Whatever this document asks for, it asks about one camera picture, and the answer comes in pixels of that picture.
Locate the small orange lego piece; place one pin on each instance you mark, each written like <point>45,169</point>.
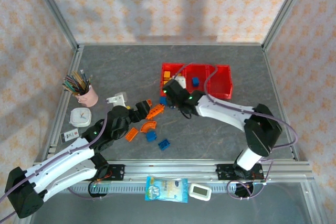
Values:
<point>149,102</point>

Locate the long orange lego piece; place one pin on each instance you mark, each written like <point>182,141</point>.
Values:
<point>155,111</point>

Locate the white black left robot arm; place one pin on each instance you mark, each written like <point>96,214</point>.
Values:
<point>60,161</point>

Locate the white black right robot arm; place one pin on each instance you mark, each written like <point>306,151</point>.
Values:
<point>223,111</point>

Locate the curved orange lego piece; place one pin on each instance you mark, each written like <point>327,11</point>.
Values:
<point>147,125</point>

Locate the orange lego brick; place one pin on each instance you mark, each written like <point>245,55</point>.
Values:
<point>131,134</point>

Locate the red plastic bin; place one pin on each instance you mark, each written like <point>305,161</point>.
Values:
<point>173,68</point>
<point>221,81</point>
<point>199,73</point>

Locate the white square clock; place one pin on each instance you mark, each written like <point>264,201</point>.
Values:
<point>80,117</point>

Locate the pink cup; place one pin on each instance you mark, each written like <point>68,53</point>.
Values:
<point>88,98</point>

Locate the small printed card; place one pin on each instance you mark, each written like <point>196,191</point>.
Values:
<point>69,135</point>

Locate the colored pencils bundle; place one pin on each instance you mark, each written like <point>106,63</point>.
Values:
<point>77,82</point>

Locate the blue snack bag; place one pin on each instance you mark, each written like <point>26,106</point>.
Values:
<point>166,189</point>

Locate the white digital timer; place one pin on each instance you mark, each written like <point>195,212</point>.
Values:
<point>200,192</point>

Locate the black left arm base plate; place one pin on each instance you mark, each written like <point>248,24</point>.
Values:
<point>115,172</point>

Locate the wide aluminium mounting rail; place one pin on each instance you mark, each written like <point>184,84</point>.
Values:
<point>170,167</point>

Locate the aluminium table edge rail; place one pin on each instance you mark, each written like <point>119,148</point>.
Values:
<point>282,98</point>
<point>63,98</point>

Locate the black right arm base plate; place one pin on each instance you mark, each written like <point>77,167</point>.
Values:
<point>224,172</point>

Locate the aluminium frame post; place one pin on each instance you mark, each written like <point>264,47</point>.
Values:
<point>286,11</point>
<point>55,11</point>

